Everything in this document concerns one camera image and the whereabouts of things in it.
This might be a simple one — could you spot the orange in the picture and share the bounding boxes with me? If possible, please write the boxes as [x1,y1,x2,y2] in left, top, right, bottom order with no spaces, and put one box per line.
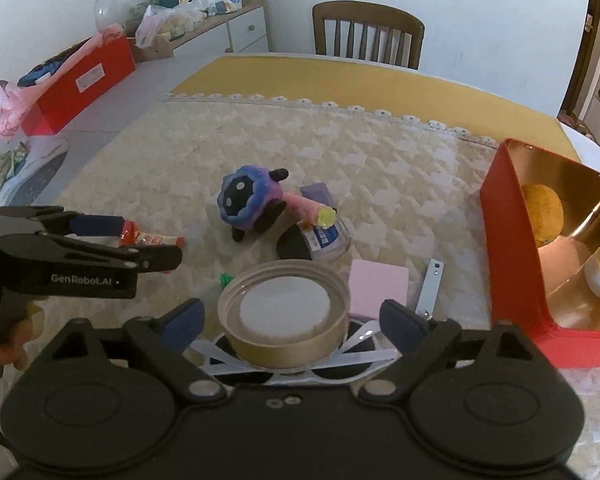
[521,183,565,248]

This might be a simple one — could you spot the pink notepad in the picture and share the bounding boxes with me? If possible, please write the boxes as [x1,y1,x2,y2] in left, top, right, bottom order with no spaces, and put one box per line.
[348,260,410,322]

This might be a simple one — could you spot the red snack packet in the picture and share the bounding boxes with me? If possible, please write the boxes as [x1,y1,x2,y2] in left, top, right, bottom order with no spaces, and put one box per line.
[117,220,186,273]

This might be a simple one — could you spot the grey shoe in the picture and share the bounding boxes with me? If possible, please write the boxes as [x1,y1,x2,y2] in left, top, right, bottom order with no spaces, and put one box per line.
[0,137,71,208]

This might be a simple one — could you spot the blue purple plush toy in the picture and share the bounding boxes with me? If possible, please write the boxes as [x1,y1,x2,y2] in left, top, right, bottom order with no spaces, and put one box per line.
[219,162,288,242]

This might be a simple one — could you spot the small clear glue bottle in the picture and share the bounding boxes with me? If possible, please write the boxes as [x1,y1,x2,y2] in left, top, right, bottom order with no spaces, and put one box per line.
[276,220,353,262]

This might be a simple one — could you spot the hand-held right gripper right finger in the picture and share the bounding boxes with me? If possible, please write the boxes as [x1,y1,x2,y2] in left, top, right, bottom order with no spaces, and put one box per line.
[360,299,537,402]

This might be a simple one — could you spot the purple block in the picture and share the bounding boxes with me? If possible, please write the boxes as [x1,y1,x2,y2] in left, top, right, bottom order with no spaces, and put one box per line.
[300,183,337,211]

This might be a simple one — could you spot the wooden chair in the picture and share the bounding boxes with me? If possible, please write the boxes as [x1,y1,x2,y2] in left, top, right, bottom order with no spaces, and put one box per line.
[311,1,426,70]

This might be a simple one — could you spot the yellow tablecloth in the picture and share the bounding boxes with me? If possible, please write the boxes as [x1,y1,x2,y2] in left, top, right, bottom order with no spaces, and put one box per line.
[171,54,583,163]

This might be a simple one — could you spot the pink tube with yellow cap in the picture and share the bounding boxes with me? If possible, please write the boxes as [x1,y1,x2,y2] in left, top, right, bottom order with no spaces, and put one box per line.
[280,190,337,228]

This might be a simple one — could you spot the pink ribbon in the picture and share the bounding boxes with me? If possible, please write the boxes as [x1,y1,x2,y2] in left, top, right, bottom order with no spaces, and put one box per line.
[0,80,46,142]

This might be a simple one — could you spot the red tin box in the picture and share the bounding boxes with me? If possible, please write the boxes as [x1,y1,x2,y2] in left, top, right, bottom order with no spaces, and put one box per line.
[480,137,600,368]

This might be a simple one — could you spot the white sunglasses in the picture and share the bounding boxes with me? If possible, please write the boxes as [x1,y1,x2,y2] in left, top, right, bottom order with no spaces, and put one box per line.
[192,317,403,383]

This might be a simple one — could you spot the clear plastic bag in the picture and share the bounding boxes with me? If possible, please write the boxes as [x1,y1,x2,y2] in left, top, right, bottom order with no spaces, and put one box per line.
[135,2,206,48]

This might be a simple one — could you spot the metal bracket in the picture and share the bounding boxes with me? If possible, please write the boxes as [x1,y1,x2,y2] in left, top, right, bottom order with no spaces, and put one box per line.
[414,258,443,318]

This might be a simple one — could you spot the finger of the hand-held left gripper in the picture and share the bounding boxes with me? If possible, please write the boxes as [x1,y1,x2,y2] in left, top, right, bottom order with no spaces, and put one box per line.
[0,205,127,237]
[0,234,184,276]

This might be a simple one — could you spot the person's left hand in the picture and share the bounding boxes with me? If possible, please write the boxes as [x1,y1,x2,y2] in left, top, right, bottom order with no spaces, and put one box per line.
[0,304,45,371]

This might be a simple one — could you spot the long red box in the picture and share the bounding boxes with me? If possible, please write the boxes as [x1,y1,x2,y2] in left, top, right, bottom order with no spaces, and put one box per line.
[22,35,137,136]

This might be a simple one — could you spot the round gold tin lid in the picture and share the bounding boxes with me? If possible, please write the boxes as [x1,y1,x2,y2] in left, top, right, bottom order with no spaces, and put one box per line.
[217,260,351,368]

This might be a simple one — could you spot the white cabinet with wooden top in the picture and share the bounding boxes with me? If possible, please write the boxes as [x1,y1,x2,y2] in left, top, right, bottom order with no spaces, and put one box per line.
[125,0,270,63]

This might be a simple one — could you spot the floral cloth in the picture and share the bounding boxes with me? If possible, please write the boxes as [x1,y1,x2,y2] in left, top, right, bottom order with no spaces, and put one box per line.
[0,142,31,196]

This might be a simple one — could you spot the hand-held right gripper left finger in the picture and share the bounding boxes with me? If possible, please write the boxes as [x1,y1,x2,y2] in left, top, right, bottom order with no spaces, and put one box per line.
[55,297,228,402]

